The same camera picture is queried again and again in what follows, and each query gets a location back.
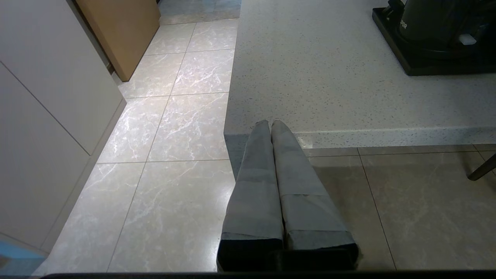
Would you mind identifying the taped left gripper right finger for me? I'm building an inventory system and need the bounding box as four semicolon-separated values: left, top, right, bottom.
271;119;359;272

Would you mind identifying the wooden door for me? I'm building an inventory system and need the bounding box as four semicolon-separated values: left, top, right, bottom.
75;0;161;82

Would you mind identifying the white tall cabinet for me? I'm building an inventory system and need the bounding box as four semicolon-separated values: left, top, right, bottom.
0;0;127;253

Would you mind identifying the dark chair frame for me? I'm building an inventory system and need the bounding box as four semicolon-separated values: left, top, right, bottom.
467;154;496;181

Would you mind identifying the light blue flat panel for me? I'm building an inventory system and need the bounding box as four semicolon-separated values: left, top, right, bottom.
0;239;48;276

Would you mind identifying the black electric kettle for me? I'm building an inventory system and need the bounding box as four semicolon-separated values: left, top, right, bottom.
398;0;496;50

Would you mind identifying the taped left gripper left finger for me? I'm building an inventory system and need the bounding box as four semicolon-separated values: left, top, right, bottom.
217;120;284;272

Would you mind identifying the black serving tray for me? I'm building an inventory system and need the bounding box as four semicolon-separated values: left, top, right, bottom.
372;7;496;76

